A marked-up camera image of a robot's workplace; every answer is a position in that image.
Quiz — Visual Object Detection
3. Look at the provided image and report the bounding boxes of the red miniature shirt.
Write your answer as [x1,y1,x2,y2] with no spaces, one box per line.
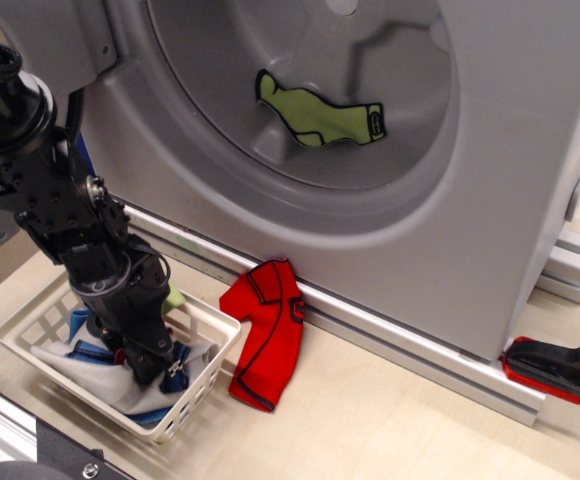
[219,258,305,413]

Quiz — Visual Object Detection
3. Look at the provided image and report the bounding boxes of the grey cloth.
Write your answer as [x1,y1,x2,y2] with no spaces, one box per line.
[31,342,218,416]

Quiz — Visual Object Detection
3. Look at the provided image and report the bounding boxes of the light blue cloth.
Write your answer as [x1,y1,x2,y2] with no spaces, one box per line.
[128,409,169,428]

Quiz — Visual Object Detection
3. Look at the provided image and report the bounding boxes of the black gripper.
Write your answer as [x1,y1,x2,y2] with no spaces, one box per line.
[69,249,180,388]

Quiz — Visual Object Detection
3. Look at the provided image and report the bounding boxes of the green miniature garment in drum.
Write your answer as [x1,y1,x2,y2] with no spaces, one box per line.
[255,69,387,148]

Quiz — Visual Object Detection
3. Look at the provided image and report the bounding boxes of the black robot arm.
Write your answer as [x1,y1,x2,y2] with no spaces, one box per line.
[0,68,175,384]

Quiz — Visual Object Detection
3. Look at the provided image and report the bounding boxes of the light green cloth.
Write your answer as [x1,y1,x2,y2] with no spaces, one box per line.
[162,281,186,314]

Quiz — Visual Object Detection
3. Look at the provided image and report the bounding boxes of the white plastic laundry basket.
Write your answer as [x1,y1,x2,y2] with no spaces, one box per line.
[0,273,241,443]

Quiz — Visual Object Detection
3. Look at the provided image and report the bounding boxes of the grey round machine door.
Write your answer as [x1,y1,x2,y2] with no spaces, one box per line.
[0,42,125,265]

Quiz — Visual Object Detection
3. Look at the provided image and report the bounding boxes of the aluminium profile rail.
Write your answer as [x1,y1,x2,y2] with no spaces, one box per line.
[119,202,580,428]

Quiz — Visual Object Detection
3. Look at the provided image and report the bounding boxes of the red black clamp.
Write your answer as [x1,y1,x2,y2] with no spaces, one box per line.
[501,337,580,405]

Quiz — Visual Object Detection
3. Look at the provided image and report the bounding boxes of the black bracket with screw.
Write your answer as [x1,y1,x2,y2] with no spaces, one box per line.
[36,419,132,480]

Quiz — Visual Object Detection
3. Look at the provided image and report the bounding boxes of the grey toy washing machine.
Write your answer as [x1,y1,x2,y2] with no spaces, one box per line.
[83,1,580,359]

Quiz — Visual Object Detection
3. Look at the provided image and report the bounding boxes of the small red garment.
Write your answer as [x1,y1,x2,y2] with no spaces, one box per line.
[114,349,126,365]

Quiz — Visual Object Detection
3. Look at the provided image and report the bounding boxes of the dark blue miniature garment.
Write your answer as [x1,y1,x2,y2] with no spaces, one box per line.
[64,309,190,393]

